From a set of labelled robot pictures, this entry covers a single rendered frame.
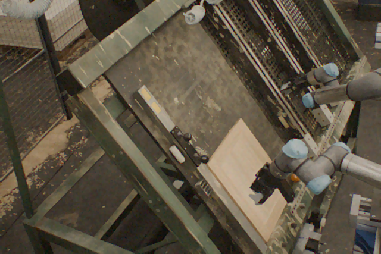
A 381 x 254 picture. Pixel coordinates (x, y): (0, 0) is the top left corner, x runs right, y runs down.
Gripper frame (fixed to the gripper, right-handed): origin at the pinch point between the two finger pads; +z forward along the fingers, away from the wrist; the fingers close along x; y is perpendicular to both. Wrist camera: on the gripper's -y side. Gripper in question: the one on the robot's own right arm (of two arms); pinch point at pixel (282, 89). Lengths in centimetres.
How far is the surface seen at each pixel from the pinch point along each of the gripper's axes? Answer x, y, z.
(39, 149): -38, -3, 257
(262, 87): -11.3, 16.3, -1.6
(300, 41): -11.4, -37.3, -5.1
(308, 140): 28.2, 13.6, -4.6
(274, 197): 32, 57, 1
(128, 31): -76, 80, -8
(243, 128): -5.3, 46.5, 0.6
